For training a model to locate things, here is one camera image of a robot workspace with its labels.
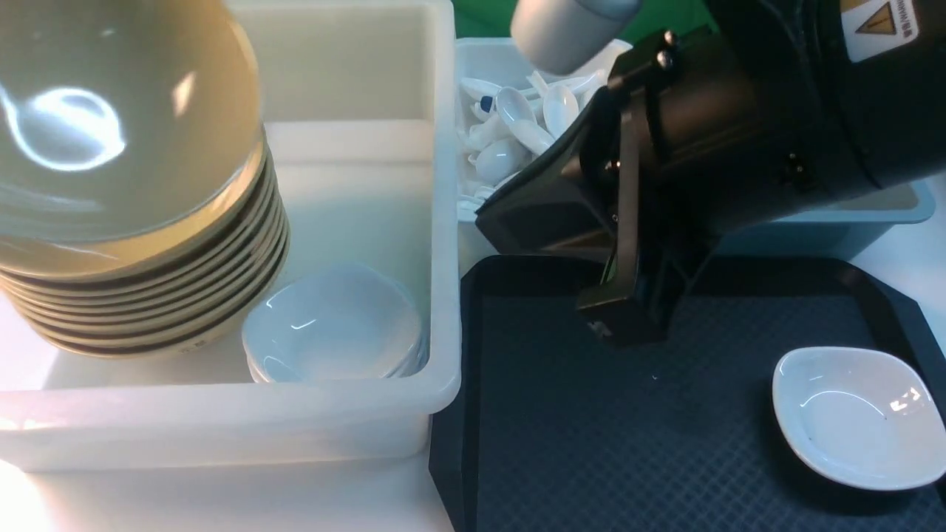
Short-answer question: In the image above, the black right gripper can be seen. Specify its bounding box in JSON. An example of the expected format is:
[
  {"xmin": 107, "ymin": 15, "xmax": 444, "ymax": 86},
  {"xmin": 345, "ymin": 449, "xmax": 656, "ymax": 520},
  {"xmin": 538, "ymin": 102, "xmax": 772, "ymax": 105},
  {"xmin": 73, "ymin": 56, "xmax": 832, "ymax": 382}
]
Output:
[{"xmin": 475, "ymin": 30, "xmax": 740, "ymax": 347}]

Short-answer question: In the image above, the white square sauce dish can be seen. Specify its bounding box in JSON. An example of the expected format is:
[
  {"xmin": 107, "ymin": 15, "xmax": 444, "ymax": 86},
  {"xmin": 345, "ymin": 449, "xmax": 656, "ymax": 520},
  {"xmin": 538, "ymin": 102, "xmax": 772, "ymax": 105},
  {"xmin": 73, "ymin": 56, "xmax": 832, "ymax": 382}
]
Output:
[{"xmin": 772, "ymin": 347, "xmax": 945, "ymax": 492}]

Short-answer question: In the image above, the tan noodle bowl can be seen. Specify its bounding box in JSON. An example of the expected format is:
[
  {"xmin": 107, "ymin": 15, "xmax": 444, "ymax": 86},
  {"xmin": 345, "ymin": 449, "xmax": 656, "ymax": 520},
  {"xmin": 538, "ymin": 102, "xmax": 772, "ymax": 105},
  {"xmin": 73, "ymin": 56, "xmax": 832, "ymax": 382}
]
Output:
[{"xmin": 1, "ymin": 1, "xmax": 264, "ymax": 279}]

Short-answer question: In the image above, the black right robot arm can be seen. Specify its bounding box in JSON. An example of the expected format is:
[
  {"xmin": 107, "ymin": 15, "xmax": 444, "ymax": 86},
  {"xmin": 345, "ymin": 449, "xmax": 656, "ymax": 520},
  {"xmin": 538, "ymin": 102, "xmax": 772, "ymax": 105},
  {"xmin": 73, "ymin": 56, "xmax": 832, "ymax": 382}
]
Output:
[{"xmin": 476, "ymin": 1, "xmax": 945, "ymax": 347}]

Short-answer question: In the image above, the small white plastic bin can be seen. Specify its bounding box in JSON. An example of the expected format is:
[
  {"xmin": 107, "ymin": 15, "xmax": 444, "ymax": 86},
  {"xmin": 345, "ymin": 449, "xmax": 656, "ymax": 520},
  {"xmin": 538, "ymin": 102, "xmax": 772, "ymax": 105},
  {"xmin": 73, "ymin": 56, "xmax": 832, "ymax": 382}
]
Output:
[{"xmin": 455, "ymin": 38, "xmax": 632, "ymax": 275}]

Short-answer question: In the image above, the pile of white spoons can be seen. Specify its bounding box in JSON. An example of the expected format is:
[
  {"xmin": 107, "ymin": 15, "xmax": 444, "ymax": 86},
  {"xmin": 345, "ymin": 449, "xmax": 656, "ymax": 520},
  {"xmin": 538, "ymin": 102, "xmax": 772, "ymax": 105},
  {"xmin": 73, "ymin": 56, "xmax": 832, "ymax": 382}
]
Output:
[{"xmin": 458, "ymin": 69, "xmax": 608, "ymax": 223}]

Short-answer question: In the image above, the blue-grey plastic bin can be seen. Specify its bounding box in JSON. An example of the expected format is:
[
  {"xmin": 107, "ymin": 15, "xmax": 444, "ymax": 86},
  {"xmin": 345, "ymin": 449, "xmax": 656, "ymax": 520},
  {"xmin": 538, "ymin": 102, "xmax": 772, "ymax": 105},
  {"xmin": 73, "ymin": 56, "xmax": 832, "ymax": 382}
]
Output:
[{"xmin": 717, "ymin": 181, "xmax": 936, "ymax": 260}]

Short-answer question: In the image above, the green backdrop cloth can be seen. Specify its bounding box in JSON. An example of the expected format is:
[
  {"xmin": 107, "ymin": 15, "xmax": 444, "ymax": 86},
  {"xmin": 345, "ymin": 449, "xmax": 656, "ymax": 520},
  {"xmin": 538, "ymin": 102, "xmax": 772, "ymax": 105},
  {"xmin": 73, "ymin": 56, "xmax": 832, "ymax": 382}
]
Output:
[{"xmin": 453, "ymin": 1, "xmax": 717, "ymax": 44}]

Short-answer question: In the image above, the black plastic serving tray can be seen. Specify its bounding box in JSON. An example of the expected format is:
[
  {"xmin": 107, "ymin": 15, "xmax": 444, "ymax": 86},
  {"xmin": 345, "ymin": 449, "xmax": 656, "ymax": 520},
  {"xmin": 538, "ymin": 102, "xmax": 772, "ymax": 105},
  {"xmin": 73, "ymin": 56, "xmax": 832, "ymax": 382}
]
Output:
[{"xmin": 429, "ymin": 256, "xmax": 945, "ymax": 531}]

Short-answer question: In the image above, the large white plastic tub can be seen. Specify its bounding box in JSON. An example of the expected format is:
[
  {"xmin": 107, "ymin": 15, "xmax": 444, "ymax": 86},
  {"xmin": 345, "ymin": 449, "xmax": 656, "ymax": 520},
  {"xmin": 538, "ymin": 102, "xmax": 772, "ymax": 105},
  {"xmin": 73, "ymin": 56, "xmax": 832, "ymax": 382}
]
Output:
[{"xmin": 2, "ymin": 1, "xmax": 460, "ymax": 472}]

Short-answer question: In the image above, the stack of white dishes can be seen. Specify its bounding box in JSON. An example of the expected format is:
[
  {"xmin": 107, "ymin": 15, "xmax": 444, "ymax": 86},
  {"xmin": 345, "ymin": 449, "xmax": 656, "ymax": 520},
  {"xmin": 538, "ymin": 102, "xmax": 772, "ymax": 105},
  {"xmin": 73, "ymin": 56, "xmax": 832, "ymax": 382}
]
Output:
[{"xmin": 241, "ymin": 263, "xmax": 429, "ymax": 383}]

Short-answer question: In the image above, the stack of tan bowls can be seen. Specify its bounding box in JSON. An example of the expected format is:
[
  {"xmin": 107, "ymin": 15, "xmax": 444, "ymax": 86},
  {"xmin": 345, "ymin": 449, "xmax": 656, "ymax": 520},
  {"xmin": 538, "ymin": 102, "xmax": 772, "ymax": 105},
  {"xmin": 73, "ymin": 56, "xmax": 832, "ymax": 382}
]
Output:
[{"xmin": 2, "ymin": 146, "xmax": 290, "ymax": 359}]

